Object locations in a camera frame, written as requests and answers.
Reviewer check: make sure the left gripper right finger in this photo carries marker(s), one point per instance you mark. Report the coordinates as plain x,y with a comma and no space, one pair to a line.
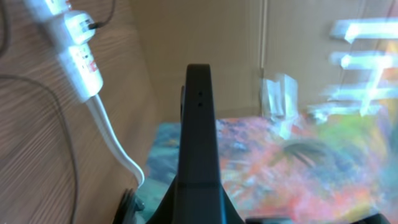
228,211

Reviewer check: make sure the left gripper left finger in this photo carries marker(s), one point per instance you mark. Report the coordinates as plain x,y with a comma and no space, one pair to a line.
165,211

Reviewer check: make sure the blue screen Galaxy smartphone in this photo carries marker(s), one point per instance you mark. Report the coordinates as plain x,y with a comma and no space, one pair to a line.
198,191

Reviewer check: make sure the white power strip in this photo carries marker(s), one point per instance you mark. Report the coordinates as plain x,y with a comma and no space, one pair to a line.
77,61

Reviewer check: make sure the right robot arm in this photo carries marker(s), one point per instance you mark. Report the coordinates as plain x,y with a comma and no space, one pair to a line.
376,218

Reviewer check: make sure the white charger adapter plug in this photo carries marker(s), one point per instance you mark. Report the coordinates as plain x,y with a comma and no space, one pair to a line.
77,27

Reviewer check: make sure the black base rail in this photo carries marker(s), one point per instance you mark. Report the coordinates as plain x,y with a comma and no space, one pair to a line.
128,208

